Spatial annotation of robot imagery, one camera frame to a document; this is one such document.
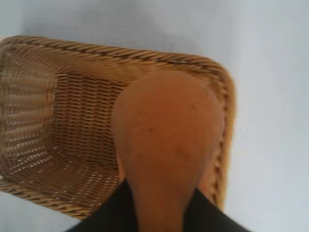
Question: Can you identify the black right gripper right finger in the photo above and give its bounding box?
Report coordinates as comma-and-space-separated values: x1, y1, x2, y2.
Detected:
181, 187, 244, 232

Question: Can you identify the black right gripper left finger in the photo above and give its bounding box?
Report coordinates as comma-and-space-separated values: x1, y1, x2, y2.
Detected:
65, 178, 143, 232

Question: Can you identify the wrinkled orange fruit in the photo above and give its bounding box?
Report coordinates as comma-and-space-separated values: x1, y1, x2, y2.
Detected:
112, 70, 224, 232

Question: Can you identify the woven wicker basket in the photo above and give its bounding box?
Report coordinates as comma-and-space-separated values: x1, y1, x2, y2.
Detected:
0, 35, 236, 220

